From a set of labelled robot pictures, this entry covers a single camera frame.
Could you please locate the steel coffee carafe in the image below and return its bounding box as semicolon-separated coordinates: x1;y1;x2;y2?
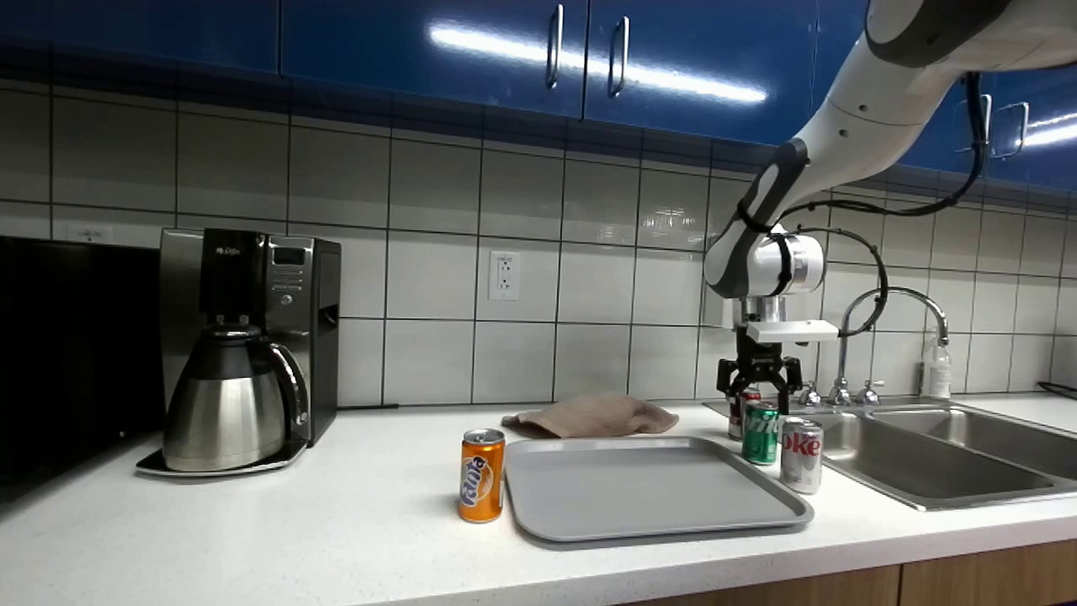
163;325;315;470

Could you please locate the wooden cutting board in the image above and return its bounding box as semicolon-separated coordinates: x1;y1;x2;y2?
497;390;684;441

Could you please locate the silver soda can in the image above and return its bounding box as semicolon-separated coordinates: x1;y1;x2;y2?
779;414;829;498

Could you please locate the white wall outlet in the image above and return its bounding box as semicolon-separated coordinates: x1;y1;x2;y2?
488;247;525;302

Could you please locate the stainless steel double sink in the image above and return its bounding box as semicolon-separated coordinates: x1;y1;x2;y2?
771;401;1077;516

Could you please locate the grey plastic tray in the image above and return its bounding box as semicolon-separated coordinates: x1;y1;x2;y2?
501;434;818;549

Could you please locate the translucent soap bottle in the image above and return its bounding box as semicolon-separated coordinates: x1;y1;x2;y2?
920;333;957;401

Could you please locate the wooden base cabinet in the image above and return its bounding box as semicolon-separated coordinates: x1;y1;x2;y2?
625;537;1077;606

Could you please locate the blue cabinet door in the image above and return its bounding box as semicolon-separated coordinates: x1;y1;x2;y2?
783;63;1002;200
0;0;283;87
995;59;1077;200
584;0;873;163
279;0;588;129

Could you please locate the orange soda can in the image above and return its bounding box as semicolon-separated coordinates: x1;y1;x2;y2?
455;429;509;525

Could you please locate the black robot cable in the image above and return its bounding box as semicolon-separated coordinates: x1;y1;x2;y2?
771;72;993;340

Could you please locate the black coffee maker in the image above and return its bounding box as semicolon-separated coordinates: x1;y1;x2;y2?
136;224;343;480

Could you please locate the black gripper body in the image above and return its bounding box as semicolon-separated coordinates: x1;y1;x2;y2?
733;340;791;387

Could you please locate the black microwave oven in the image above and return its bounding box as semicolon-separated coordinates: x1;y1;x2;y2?
0;233;165;503

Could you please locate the chrome gooseneck faucet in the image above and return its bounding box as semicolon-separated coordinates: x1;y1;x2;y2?
832;283;953;406

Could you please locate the green soda can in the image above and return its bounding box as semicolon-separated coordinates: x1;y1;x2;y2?
742;401;783;470

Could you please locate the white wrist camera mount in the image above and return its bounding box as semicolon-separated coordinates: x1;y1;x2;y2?
737;315;841;348

